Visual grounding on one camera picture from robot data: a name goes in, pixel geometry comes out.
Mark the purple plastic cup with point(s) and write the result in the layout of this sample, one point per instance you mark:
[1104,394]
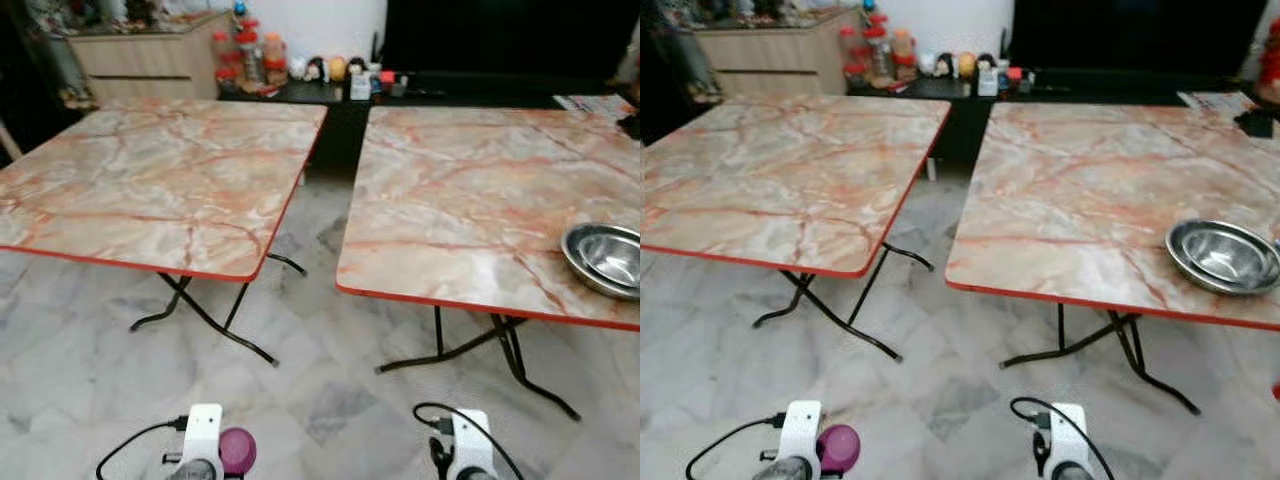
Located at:
[238,450]
[840,447]

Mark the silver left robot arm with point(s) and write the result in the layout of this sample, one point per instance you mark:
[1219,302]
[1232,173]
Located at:
[790,472]
[190,473]

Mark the small stainless steel bowl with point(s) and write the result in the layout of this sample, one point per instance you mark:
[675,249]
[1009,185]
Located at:
[612,260]
[1225,258]

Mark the large stainless steel bowl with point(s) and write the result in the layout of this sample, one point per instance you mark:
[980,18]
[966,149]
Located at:
[1176,245]
[572,250]

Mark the black clamp device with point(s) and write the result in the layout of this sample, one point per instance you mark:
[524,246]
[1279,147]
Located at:
[1258,124]
[631,125]

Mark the printed magazine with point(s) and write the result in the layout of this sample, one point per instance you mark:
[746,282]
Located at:
[595,105]
[1215,101]

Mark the marble top folding table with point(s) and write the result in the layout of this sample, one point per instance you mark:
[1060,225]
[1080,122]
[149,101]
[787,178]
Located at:
[790,170]
[460,190]
[1080,180]
[150,180]

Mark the light wooden cabinet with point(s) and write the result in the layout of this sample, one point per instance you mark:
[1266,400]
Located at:
[150,60]
[775,58]

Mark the black television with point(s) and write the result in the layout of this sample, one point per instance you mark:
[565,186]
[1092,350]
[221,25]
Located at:
[510,35]
[1140,32]

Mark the small jar red lid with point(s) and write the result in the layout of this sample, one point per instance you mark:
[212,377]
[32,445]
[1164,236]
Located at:
[229,80]
[859,75]

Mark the clear plastic jar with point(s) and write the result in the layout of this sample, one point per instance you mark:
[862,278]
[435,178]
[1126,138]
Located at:
[852,45]
[223,50]

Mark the tall clear jar red lid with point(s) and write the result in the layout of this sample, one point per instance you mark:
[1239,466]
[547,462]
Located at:
[880,52]
[249,58]

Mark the small white box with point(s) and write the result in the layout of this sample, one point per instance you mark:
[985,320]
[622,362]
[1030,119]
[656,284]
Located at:
[989,82]
[361,86]

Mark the orange filled plastic jar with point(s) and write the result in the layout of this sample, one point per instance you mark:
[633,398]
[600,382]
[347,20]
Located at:
[904,52]
[274,55]

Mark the dark haired round doll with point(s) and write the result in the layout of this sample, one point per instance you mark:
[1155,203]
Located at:
[987,62]
[357,66]

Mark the white round doll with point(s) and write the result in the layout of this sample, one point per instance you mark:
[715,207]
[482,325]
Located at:
[930,65]
[300,69]

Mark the yellow round doll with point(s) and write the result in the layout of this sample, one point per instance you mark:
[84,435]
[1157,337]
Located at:
[337,68]
[967,64]

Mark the black round doll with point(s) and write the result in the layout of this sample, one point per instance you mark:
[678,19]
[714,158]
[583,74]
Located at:
[317,70]
[947,66]

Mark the red ornamental figurine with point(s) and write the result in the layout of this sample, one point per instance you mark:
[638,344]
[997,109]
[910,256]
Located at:
[1271,65]

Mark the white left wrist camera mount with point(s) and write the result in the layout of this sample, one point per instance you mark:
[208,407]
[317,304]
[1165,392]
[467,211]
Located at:
[205,432]
[802,430]

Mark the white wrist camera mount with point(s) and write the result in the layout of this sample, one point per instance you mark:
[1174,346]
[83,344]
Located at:
[1067,440]
[470,445]
[802,430]
[205,432]

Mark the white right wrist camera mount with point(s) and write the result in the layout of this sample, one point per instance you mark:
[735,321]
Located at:
[1067,440]
[470,445]

